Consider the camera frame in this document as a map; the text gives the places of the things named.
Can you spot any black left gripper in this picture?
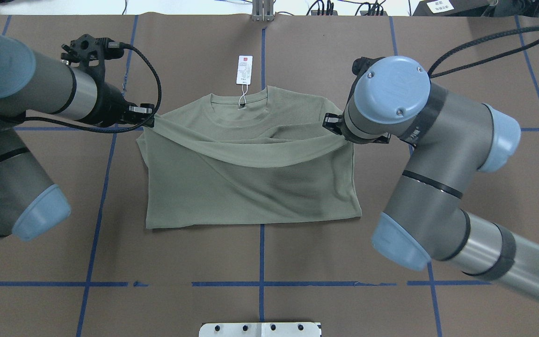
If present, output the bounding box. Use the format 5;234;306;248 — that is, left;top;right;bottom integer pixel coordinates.
92;82;155;128

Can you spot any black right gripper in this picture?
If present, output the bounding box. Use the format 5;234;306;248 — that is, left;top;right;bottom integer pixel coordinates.
322;109;391;144

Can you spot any olive green long-sleeve shirt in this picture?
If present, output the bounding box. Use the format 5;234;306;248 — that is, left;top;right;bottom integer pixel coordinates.
137;86;362;229

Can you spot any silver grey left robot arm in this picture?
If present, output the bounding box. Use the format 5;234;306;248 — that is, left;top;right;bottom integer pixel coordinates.
0;34;162;241

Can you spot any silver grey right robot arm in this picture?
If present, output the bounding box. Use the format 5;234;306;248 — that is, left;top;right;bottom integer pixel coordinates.
323;56;539;301

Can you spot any white paper hang tag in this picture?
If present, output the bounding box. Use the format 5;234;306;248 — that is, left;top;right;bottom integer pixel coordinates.
235;55;253;109

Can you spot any dark box with white label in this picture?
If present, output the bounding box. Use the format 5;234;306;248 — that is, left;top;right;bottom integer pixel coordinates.
411;0;498;17

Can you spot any black cables bundle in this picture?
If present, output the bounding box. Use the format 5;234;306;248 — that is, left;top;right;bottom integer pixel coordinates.
306;0;387;16

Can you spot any aluminium frame post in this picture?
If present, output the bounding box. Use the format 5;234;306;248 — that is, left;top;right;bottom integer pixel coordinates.
251;0;275;22

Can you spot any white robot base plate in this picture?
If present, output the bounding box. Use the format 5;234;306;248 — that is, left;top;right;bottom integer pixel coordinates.
198;322;323;337

